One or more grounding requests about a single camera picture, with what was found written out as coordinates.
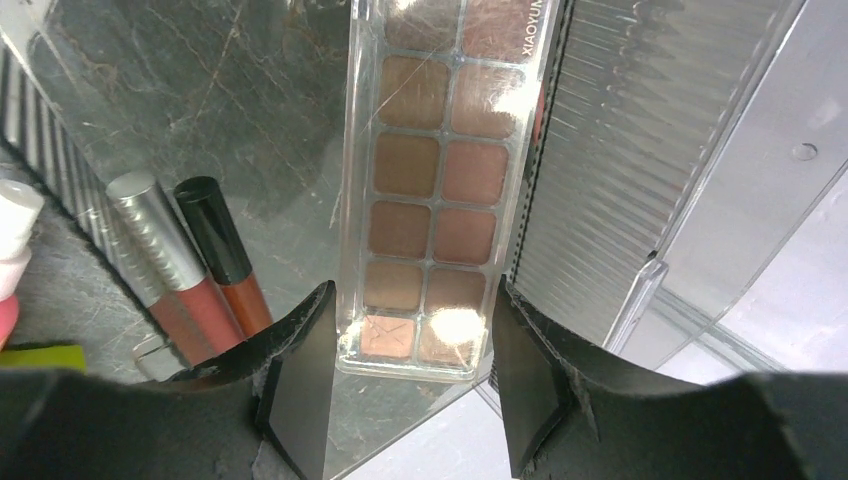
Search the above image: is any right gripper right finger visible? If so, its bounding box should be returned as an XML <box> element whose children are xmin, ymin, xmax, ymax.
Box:
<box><xmin>493</xmin><ymin>280</ymin><xmax>847</xmax><ymax>479</ymax></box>

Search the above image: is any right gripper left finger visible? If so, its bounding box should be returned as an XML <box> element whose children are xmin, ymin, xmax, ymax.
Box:
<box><xmin>1</xmin><ymin>281</ymin><xmax>336</xmax><ymax>479</ymax></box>

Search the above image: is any silver eyeliner pencil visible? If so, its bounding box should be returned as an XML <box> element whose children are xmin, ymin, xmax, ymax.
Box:
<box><xmin>106</xmin><ymin>171</ymin><xmax>245</xmax><ymax>359</ymax></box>

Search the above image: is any pink bottle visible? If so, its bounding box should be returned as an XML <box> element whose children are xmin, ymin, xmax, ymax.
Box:
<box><xmin>1</xmin><ymin>179</ymin><xmax>45</xmax><ymax>348</ymax></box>

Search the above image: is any brown lip pencil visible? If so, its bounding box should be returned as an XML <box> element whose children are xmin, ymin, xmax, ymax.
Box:
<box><xmin>173</xmin><ymin>176</ymin><xmax>273</xmax><ymax>337</ymax></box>

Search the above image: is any clear acrylic makeup organizer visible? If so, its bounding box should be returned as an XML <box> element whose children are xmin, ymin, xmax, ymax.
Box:
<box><xmin>1</xmin><ymin>1</ymin><xmax>847</xmax><ymax>479</ymax></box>

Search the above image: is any brown eyeshadow palette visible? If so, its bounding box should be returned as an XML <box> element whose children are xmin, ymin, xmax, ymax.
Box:
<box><xmin>336</xmin><ymin>0</ymin><xmax>562</xmax><ymax>383</ymax></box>

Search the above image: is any green lego brick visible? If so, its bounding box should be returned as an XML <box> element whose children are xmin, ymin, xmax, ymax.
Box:
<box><xmin>1</xmin><ymin>345</ymin><xmax>87</xmax><ymax>372</ymax></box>

